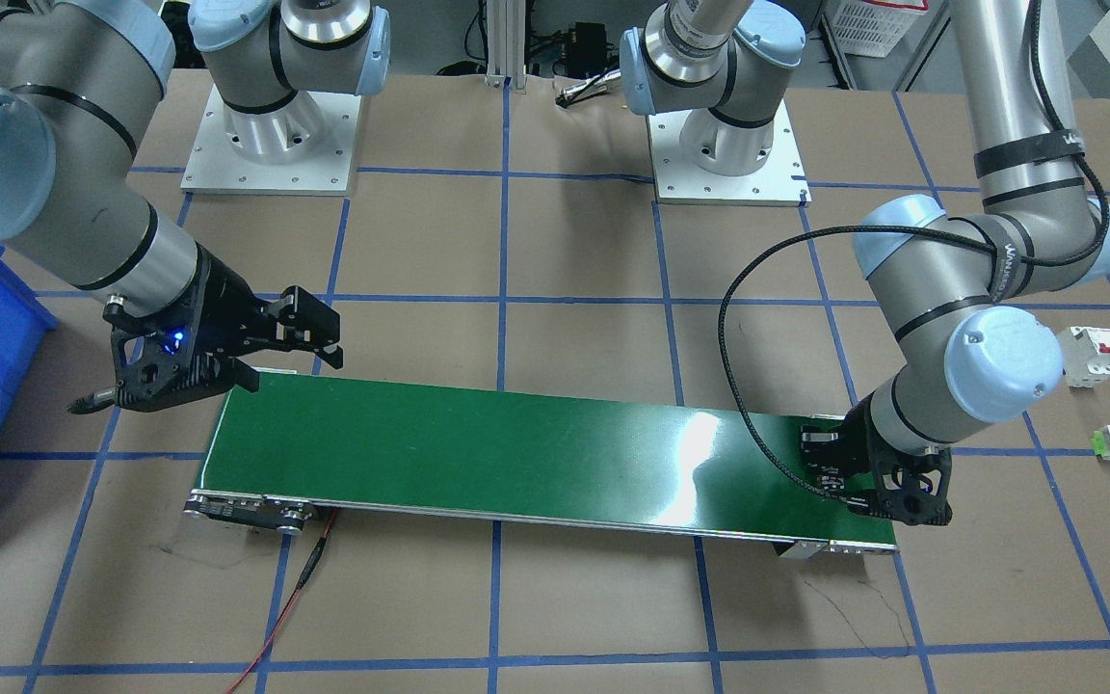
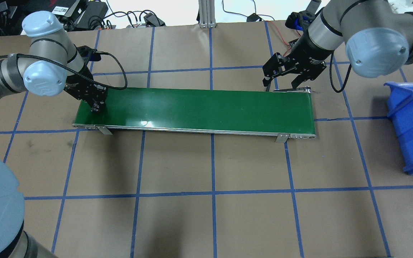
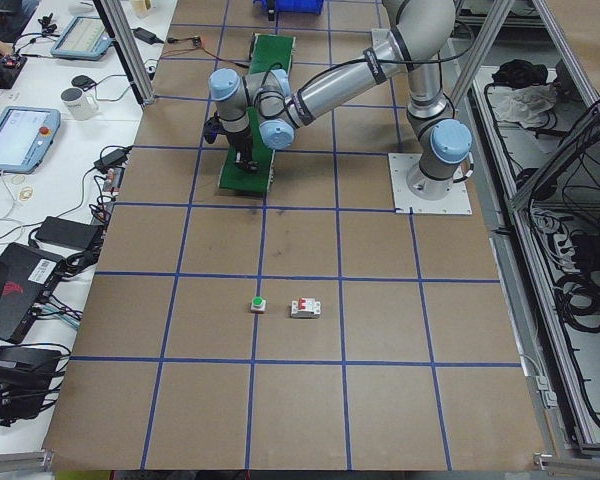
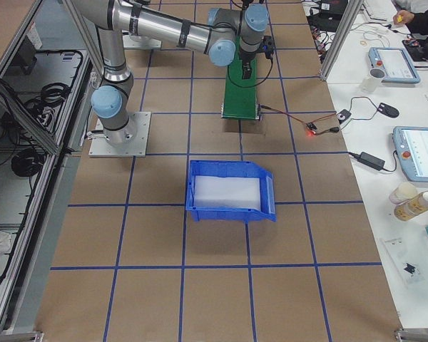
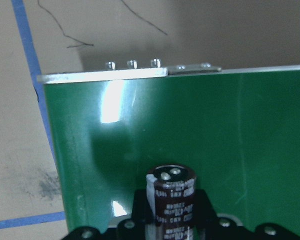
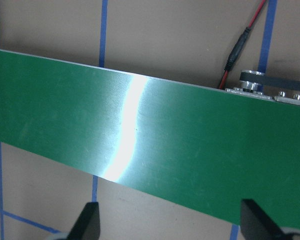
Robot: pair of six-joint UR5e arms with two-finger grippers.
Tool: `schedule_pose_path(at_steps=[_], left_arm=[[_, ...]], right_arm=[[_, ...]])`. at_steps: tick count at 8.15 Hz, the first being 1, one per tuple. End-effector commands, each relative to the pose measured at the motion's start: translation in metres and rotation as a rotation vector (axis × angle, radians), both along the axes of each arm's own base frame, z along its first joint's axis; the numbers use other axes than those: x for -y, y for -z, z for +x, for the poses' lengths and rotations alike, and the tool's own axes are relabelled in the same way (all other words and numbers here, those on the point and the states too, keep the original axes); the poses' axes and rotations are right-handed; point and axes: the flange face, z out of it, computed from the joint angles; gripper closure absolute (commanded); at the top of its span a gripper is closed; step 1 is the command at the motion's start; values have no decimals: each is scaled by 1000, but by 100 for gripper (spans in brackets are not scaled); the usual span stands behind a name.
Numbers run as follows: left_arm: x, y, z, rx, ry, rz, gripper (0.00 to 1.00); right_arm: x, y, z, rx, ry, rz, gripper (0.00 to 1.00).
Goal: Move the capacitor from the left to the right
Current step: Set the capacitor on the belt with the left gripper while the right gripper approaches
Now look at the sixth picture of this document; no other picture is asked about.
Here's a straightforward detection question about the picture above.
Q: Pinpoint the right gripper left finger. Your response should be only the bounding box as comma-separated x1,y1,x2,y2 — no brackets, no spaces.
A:
66,202,101,240

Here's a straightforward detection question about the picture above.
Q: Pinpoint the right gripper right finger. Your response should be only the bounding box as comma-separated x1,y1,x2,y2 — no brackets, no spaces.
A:
240,199,287,240

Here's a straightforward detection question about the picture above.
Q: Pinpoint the red black sensor wire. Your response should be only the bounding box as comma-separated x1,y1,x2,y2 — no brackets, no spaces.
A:
217,0,267,90

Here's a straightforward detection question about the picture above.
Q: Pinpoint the green conveyor belt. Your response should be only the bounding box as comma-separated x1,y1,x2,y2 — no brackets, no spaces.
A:
0,50,300,229

